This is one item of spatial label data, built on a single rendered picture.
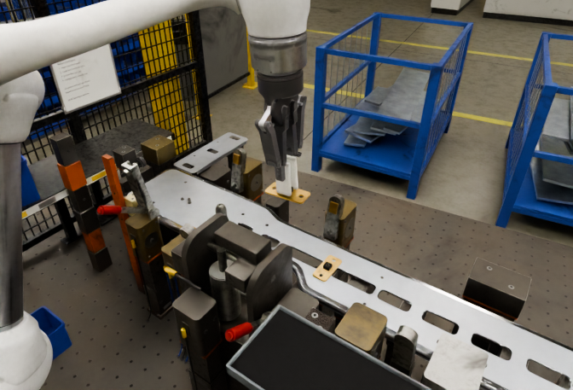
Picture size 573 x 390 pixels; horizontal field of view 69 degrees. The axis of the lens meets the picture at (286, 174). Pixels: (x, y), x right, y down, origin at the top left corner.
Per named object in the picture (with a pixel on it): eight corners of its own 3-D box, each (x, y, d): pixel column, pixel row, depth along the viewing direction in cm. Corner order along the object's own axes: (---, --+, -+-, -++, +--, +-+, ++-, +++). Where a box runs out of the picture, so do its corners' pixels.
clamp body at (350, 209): (353, 285, 137) (364, 199, 117) (335, 310, 128) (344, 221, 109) (335, 276, 140) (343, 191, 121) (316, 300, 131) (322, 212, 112)
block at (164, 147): (188, 222, 163) (174, 140, 143) (172, 233, 157) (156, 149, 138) (173, 215, 167) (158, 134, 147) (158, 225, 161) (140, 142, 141)
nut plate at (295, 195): (311, 194, 80) (311, 189, 79) (301, 204, 77) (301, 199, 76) (274, 183, 84) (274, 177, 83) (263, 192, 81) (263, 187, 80)
